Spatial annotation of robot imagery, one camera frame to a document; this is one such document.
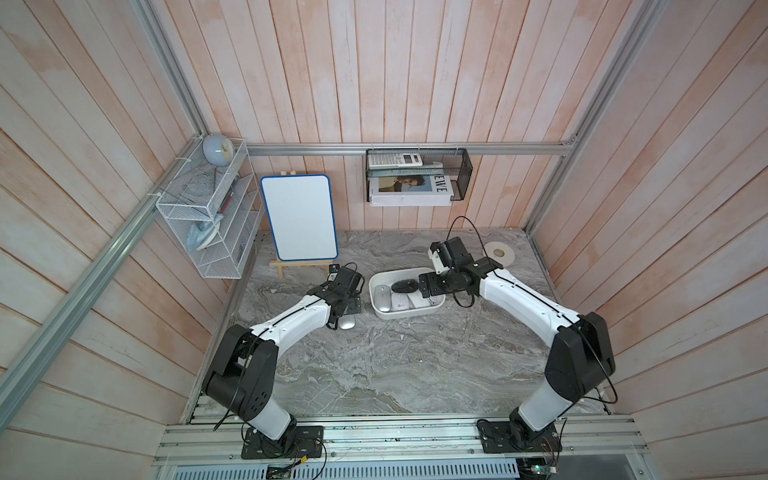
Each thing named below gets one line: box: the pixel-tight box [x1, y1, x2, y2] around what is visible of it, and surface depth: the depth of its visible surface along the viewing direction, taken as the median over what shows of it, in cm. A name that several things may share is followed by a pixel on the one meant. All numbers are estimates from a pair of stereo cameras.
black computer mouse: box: [391, 279, 419, 293], surface depth 101 cm
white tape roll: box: [484, 241, 515, 267], surface depth 117 cm
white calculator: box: [367, 153, 423, 169], surface depth 92 cm
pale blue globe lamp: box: [202, 134, 235, 167], surface depth 82 cm
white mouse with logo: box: [391, 293, 410, 311], surface depth 100 cm
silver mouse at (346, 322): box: [338, 315, 356, 330], surface depth 97 cm
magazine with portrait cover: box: [369, 174, 454, 207], surface depth 95 cm
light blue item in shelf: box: [187, 215, 224, 251], surface depth 83 cm
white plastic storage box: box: [369, 268, 446, 320], surface depth 100 cm
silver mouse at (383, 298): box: [374, 284, 392, 313], surface depth 102 cm
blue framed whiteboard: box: [260, 174, 339, 262], surface depth 95 cm
